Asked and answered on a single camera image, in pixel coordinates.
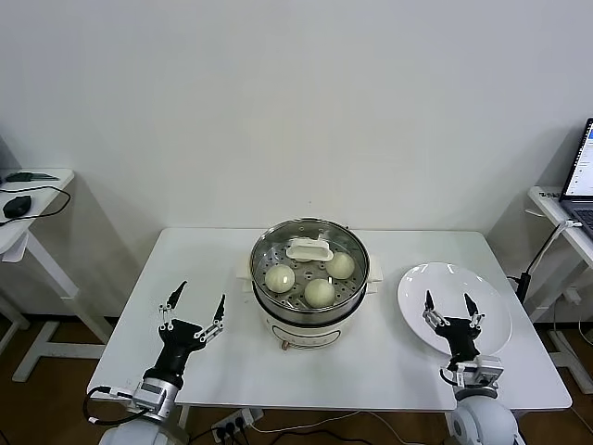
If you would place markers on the white electric cooker pot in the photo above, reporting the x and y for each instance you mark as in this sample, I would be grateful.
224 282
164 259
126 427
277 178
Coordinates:
301 334

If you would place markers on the white power adapter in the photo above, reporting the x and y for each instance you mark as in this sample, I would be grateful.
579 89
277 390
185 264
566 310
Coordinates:
572 295

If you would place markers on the stainless steel steamer basket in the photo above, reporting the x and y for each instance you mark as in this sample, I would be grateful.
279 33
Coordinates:
359 296

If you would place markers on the white power strip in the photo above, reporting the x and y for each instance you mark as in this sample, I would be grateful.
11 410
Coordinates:
236 422

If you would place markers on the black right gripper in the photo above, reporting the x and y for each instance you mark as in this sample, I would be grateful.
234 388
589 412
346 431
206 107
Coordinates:
461 338

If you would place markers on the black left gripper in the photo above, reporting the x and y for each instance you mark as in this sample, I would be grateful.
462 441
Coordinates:
178 343

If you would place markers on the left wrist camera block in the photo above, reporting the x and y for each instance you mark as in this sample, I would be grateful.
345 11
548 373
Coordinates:
153 398

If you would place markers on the flat dark green object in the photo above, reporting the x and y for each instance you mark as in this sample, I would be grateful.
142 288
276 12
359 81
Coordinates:
21 176

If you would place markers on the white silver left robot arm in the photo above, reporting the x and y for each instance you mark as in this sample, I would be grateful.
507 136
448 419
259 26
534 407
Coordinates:
139 436

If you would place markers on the white side desk with mouse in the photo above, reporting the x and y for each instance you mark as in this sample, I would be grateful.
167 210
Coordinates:
37 204

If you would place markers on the white side desk with laptop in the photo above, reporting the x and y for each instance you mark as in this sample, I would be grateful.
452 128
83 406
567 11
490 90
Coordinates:
546 204

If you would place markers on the round glass pot lid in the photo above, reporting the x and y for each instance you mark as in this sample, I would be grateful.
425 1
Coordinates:
308 250

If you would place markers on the white round plate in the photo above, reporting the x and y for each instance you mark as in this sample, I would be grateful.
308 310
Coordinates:
417 287

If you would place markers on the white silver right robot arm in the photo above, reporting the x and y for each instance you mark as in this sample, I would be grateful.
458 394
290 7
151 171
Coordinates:
482 422

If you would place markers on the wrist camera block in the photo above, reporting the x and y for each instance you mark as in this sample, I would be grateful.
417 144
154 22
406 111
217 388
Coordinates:
153 398
488 371

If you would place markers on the black computer mouse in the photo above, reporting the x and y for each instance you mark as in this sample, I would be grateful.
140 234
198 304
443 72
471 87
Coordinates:
17 207

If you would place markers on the white steamed baozi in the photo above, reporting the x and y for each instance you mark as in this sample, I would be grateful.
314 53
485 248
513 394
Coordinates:
341 266
319 293
280 279

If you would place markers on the open grey laptop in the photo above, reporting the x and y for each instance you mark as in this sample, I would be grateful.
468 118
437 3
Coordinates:
579 162

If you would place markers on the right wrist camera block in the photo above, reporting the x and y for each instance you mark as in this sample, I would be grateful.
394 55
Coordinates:
488 371

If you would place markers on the black clamp post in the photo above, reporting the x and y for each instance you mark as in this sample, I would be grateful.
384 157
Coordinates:
523 285

